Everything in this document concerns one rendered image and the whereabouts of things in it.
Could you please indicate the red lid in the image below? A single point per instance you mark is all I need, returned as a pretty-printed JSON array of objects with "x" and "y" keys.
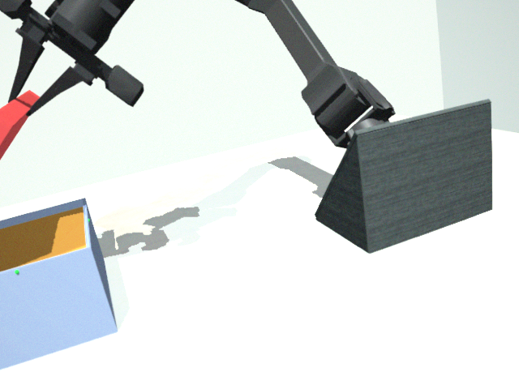
[{"x": 12, "y": 118}]

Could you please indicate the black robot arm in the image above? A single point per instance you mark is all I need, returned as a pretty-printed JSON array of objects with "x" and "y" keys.
[{"x": 336, "y": 96}]

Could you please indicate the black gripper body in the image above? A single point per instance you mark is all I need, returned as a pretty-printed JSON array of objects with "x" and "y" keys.
[{"x": 87, "y": 23}]

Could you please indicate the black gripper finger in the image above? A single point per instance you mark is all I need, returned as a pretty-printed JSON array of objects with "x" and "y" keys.
[
  {"x": 30, "y": 52},
  {"x": 68, "y": 79}
]

